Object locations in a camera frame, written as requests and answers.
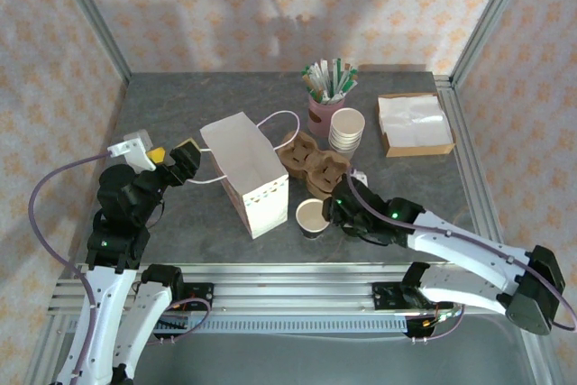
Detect takeout coffee cup black sleeve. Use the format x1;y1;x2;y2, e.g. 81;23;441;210
295;197;333;240

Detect white paper bag with handles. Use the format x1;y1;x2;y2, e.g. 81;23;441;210
187;109;301;240

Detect stack of cardboard cup carriers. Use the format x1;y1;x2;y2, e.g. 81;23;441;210
275;130;355;199

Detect stack of paper cups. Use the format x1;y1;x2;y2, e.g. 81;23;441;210
327;107;367;161

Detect brown cardboard napkin box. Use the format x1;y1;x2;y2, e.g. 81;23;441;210
377;92;457;159

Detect pink cup with brown label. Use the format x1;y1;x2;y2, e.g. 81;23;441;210
307;91;346;138

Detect white paper napkins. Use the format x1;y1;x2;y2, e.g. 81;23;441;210
378;94;454;148

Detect plain white sachet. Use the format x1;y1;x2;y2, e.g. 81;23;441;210
315;59;333;98

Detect grey metal sheet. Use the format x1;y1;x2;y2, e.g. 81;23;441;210
58;333;542;385

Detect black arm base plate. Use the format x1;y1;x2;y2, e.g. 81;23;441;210
182;282;215;313
371;280;409;313

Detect aluminium front rail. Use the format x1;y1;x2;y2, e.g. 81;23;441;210
48;262;537;316

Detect aluminium side rail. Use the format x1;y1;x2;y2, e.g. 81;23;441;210
433;73;533;287

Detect grey slotted cable duct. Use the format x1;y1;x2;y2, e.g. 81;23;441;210
67;316;409;335

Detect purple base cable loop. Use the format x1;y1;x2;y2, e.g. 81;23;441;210
405;303;466;344
151;297;213;346

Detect aluminium frame post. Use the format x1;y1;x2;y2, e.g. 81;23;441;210
449;0;541;88
47;0;133;85

